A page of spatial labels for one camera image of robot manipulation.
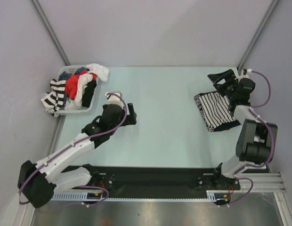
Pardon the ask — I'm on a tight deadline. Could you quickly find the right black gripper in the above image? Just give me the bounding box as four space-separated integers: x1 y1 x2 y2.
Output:
207 69 238 99

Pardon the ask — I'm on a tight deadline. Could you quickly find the thin striped white tank top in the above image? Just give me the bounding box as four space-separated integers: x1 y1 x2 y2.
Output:
198 91 237 129

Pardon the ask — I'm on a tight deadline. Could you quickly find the navy tank top red trim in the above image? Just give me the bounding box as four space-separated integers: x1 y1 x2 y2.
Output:
194 93 241 133

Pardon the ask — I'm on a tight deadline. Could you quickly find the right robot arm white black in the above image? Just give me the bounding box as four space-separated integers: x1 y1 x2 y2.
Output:
208 69 278 190

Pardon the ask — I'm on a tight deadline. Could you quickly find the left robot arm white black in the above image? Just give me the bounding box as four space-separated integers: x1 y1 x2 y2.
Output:
17 103 137 209

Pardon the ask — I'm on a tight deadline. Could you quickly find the grey blue tank top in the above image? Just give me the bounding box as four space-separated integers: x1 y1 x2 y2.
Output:
57 66 89 81

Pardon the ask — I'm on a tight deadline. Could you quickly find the black white striped tank top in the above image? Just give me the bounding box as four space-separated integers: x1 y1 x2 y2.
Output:
41 79 66 114

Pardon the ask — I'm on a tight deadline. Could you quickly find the grey plastic laundry basket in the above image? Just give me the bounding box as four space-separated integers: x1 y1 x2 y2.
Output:
56 65 100 115

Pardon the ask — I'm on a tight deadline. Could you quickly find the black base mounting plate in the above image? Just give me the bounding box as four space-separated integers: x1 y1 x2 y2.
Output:
65 164 241 200

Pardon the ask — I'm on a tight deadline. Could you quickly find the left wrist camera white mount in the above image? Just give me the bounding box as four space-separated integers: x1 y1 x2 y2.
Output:
105 91 124 109

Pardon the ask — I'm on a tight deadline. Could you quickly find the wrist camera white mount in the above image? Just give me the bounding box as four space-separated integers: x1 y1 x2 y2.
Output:
105 91 124 109
236 69 252 82

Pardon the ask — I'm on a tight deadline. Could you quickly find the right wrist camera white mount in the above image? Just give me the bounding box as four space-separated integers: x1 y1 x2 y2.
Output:
236 69 252 82

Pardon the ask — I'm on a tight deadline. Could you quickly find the aluminium extrusion rail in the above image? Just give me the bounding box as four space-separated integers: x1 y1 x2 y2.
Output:
238 173 286 193

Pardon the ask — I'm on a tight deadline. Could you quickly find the slotted cable duct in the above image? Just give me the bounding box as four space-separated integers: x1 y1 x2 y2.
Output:
51 190 230 203

